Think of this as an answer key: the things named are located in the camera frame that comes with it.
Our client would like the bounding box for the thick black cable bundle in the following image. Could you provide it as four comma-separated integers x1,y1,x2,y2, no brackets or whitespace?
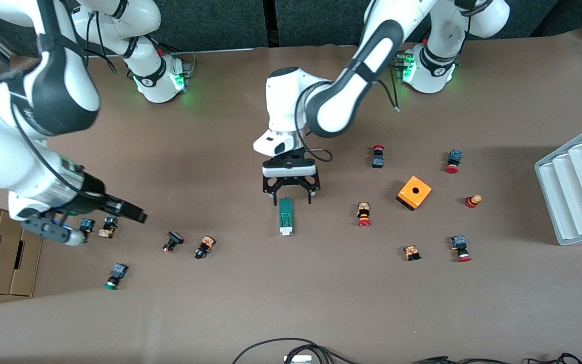
291,345,360,364

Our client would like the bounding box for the thin black looped cable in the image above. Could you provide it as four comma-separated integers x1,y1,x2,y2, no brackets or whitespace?
232,338,322,364

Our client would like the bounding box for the grey ribbed tray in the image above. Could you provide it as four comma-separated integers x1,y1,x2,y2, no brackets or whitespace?
535,120,582,246

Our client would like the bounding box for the curled black cable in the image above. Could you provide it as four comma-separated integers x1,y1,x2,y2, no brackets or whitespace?
523,352,582,364

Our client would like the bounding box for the orange button enclosure box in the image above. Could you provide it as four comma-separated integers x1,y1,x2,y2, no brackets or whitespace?
396,175,432,211

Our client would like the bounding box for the black cable with plug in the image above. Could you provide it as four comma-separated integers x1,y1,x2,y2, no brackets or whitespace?
412,356,524,364

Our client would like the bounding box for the black square push button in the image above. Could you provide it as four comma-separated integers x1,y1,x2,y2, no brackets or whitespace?
163,231,185,254

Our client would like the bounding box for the brown table cover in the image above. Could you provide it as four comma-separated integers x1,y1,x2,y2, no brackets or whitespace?
0,28,582,364

